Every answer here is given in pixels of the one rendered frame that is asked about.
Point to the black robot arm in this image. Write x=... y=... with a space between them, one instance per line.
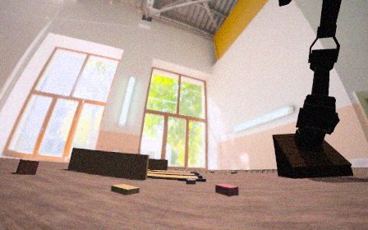
x=318 y=115

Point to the small tan flat block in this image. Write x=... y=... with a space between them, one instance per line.
x=125 y=189

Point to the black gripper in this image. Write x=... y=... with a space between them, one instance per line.
x=284 y=2

